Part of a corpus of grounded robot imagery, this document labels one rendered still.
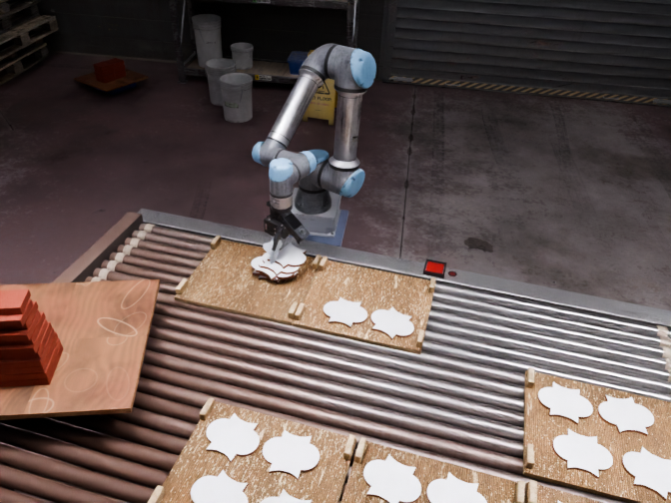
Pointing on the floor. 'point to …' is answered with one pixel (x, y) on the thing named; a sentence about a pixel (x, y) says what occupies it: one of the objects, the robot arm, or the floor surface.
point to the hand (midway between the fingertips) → (287, 254)
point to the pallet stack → (22, 35)
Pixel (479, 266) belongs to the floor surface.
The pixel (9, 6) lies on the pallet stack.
